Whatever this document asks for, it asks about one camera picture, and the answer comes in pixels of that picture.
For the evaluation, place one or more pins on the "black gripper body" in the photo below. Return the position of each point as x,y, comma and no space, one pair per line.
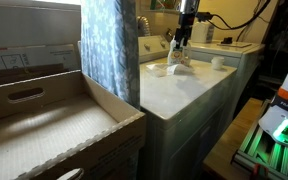
186,21

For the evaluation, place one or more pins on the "white paper towel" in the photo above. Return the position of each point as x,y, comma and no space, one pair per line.
174,70

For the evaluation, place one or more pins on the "washing machine with knob panel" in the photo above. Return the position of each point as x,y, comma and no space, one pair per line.
177,96

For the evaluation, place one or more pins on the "plain white washing machine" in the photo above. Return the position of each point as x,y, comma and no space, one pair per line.
244,60

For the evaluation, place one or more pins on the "washer control knob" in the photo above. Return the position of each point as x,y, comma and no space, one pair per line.
163,44
147,47

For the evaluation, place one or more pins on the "white detergent bottle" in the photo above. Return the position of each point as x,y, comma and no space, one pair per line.
177,56

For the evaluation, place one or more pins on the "white cup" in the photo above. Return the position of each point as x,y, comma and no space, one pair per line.
218,63

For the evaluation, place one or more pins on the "small black object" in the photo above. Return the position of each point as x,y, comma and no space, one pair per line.
226,40

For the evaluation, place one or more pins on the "blue patterned curtain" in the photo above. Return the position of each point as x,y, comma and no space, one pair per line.
107,50

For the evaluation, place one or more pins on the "wooden platform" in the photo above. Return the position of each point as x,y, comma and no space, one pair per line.
227,146

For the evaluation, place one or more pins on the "printed white cardboard sheet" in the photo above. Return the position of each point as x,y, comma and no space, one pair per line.
34,56

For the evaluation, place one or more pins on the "large grey box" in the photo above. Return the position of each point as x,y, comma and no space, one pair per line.
30,26

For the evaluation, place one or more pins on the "open brown cardboard box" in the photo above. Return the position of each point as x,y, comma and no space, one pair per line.
50,133

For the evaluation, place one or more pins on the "flat brown cardboard piece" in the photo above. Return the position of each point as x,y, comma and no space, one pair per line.
17,75

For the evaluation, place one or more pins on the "wall power outlet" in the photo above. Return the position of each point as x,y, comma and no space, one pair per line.
169,32

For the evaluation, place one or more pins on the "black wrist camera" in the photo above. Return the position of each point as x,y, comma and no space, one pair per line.
204,16

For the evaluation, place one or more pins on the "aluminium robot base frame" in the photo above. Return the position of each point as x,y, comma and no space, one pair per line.
267,156

